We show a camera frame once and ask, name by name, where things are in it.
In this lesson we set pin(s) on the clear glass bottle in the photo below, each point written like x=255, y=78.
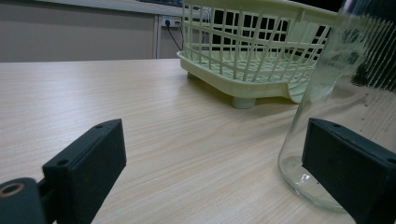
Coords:
x=345, y=87

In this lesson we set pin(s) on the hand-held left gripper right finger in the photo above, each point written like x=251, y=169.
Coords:
x=351, y=168

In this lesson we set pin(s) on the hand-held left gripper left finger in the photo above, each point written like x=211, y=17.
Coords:
x=85, y=168

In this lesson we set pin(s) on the white wall socket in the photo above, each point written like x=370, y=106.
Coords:
x=170, y=21

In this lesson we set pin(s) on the pale green plastic dish rack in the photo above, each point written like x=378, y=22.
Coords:
x=249, y=62

